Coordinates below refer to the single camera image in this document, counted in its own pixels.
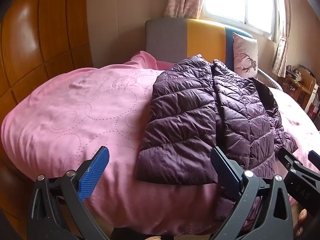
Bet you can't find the grey yellow blue headboard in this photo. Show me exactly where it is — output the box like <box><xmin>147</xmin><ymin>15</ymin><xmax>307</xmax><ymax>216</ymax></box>
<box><xmin>145</xmin><ymin>18</ymin><xmax>259</xmax><ymax>67</ymax></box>

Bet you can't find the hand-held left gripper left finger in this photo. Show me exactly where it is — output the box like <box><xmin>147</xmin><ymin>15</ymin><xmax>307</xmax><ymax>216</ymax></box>
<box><xmin>26</xmin><ymin>146</ymin><xmax>111</xmax><ymax>240</ymax></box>

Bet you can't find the white box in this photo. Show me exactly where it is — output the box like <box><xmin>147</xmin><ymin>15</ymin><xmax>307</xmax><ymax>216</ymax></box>
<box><xmin>306</xmin><ymin>83</ymin><xmax>320</xmax><ymax>121</ymax></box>

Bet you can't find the pink dotted blanket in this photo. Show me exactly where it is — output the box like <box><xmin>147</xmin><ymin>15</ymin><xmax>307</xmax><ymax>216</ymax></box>
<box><xmin>1</xmin><ymin>51</ymin><xmax>320</xmax><ymax>238</ymax></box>

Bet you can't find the person's right hand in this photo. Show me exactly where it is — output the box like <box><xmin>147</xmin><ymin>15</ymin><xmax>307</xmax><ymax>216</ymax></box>
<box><xmin>294</xmin><ymin>208</ymin><xmax>308</xmax><ymax>238</ymax></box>

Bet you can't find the grey curved metal tube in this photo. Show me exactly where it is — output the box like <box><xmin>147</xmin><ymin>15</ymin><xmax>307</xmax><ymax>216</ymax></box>
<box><xmin>257</xmin><ymin>68</ymin><xmax>284</xmax><ymax>92</ymax></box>

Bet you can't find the brown wooden wardrobe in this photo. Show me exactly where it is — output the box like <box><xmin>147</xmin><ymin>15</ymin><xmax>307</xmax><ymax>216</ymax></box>
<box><xmin>0</xmin><ymin>0</ymin><xmax>94</xmax><ymax>240</ymax></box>

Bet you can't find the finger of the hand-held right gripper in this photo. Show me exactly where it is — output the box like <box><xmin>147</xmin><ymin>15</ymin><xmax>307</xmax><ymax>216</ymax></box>
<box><xmin>277</xmin><ymin>147</ymin><xmax>320</xmax><ymax>218</ymax></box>
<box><xmin>308</xmin><ymin>150</ymin><xmax>320</xmax><ymax>172</ymax></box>

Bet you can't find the purple quilted down jacket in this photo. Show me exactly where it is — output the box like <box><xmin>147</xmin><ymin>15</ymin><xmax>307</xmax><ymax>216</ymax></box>
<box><xmin>135</xmin><ymin>54</ymin><xmax>299</xmax><ymax>223</ymax></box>

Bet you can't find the pink deer print pillow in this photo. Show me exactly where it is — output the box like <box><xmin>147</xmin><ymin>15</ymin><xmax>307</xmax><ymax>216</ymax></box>
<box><xmin>232</xmin><ymin>32</ymin><xmax>259</xmax><ymax>78</ymax></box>

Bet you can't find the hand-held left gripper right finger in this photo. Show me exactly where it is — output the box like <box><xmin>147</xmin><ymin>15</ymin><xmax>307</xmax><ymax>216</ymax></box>
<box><xmin>210</xmin><ymin>146</ymin><xmax>293</xmax><ymax>240</ymax></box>

